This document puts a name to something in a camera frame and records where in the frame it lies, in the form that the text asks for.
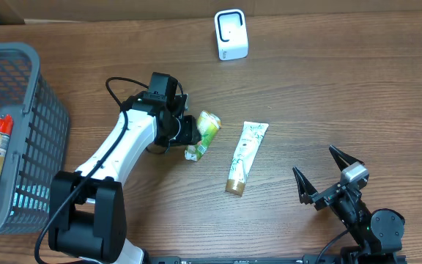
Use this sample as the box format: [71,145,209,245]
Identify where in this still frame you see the green juice carton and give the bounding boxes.
[185,111,222,161]

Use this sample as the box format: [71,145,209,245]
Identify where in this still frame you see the white barcode scanner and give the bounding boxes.
[214,9,249,61]

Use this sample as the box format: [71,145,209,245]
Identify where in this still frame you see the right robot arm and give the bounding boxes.
[292,145,407,263]

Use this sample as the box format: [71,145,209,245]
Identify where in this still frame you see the white cream tube gold cap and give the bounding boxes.
[226,121,269,197]

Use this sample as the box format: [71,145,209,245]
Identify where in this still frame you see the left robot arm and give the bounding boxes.
[34,72,201,263]

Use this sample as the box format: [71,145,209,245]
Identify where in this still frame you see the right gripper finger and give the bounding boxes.
[329,145,364,171]
[292,166,317,204]

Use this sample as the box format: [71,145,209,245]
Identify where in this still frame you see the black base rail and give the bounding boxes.
[144,253,407,264]

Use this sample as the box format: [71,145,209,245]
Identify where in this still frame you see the grey plastic basket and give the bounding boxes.
[0,43,70,234]

